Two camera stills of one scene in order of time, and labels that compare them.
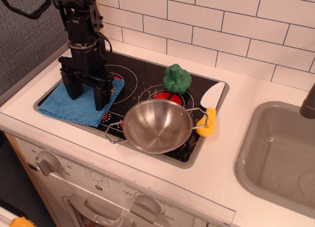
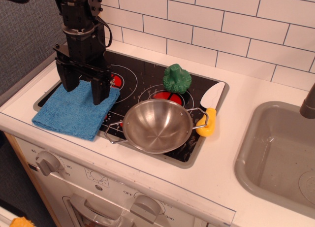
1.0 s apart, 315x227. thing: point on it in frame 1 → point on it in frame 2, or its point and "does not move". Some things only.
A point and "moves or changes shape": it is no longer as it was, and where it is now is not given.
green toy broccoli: x=176 y=79 does not move
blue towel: x=58 y=103 moves or changes shape
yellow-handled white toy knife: x=205 y=127 does not move
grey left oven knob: x=47 y=162 does not move
